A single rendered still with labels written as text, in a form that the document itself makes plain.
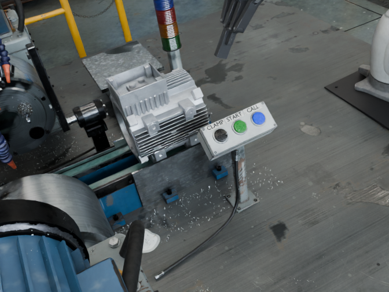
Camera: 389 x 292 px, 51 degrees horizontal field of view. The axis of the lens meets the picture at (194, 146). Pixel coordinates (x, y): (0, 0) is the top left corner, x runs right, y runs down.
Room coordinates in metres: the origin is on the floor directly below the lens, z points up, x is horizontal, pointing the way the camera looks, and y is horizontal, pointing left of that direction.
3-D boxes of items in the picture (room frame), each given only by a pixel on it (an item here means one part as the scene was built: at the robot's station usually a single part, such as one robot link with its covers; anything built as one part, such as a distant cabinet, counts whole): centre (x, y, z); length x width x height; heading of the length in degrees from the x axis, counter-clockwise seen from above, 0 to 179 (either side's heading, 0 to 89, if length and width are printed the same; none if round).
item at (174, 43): (1.24, 0.01, 1.05); 0.06 x 0.06 x 0.04
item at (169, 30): (1.24, 0.01, 1.10); 0.06 x 0.06 x 0.04
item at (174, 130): (0.89, 0.08, 1.02); 0.20 x 0.19 x 0.19; 111
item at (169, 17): (1.24, 0.01, 1.14); 0.06 x 0.06 x 0.04
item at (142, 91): (0.88, 0.11, 1.11); 0.12 x 0.11 x 0.07; 111
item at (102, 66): (1.41, 0.22, 0.86); 0.27 x 0.24 x 0.12; 21
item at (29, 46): (0.94, 0.34, 1.12); 0.04 x 0.03 x 0.26; 111
